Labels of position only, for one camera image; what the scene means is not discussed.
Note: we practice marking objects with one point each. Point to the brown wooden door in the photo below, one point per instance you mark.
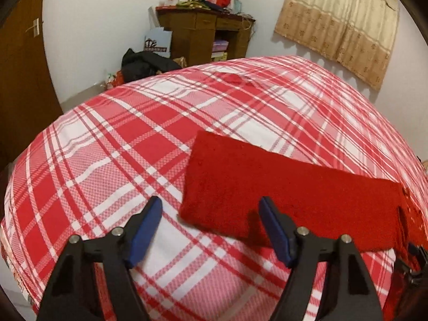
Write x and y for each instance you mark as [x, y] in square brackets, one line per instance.
[28, 99]

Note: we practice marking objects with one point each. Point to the pink storage box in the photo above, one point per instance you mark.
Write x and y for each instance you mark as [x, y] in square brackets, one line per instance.
[219, 46]

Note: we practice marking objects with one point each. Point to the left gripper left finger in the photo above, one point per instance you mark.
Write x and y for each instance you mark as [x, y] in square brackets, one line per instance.
[87, 269]

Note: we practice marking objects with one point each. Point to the red white plaid bedsheet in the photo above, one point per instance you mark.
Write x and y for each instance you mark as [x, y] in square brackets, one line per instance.
[98, 164]

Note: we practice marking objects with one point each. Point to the white paper shopping bag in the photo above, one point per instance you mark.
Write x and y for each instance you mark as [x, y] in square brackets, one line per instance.
[158, 40]

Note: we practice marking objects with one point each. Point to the brown wooden desk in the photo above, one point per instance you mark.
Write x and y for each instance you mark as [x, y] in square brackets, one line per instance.
[194, 32]

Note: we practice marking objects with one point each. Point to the red knitted sweater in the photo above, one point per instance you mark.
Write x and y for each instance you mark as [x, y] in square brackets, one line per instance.
[225, 180]

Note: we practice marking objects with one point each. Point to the beige patterned curtain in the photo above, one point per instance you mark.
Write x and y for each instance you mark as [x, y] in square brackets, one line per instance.
[358, 34]

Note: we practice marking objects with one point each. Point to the black clothes pile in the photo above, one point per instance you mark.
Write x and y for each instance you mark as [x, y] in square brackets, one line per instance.
[139, 65]

